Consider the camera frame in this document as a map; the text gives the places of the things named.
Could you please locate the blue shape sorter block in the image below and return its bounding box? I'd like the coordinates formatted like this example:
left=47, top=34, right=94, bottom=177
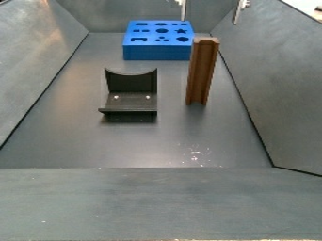
left=122, top=20, right=195, bottom=60

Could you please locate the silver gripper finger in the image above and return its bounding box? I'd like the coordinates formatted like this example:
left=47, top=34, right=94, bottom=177
left=175, top=0, right=187, bottom=21
left=233, top=0, right=250, bottom=24

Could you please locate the brown arch object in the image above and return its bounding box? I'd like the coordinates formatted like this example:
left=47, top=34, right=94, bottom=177
left=185, top=37, right=221, bottom=105

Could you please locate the black curved fixture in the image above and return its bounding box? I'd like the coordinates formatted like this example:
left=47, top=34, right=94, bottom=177
left=98, top=69, right=158, bottom=122

